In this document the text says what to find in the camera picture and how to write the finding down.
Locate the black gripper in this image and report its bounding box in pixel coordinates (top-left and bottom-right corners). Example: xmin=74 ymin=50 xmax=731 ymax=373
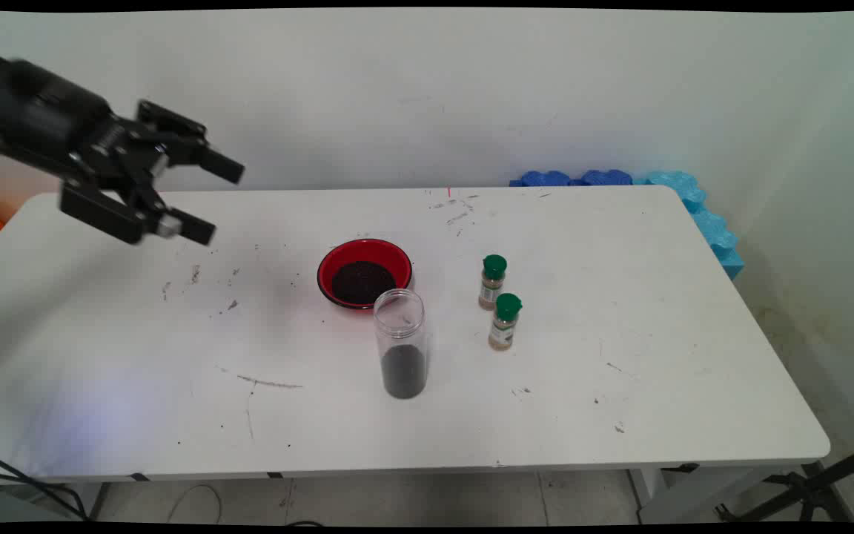
xmin=0 ymin=58 xmax=245 ymax=245

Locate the clear jar with black seeds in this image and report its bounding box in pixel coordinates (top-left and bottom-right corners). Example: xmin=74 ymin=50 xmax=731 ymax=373
xmin=373 ymin=289 xmax=428 ymax=400

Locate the red bowl with black seeds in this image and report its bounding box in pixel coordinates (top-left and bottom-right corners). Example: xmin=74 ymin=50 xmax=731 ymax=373
xmin=317 ymin=238 xmax=413 ymax=310

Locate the green-capped spice bottle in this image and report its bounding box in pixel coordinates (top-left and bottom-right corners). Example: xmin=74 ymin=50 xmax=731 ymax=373
xmin=478 ymin=254 xmax=508 ymax=311
xmin=489 ymin=293 xmax=523 ymax=352

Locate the dark blue foam piece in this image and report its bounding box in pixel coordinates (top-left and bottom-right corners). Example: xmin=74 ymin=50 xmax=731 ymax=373
xmin=581 ymin=169 xmax=634 ymax=187
xmin=510 ymin=170 xmax=572 ymax=188

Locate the light blue foam strip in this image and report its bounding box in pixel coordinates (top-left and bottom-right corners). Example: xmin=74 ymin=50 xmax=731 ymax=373
xmin=635 ymin=171 xmax=745 ymax=281

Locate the white table leg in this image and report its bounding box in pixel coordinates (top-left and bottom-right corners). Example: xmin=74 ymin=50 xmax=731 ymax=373
xmin=629 ymin=466 xmax=776 ymax=524

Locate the black tripod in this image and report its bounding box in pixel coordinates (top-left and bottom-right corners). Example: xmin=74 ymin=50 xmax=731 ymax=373
xmin=716 ymin=439 xmax=854 ymax=524

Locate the thin grey floor cable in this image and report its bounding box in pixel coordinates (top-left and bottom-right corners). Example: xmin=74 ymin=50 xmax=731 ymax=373
xmin=168 ymin=484 xmax=222 ymax=524

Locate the black floor cable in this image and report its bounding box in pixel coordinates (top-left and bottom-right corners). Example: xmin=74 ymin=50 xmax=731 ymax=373
xmin=0 ymin=447 xmax=90 ymax=520

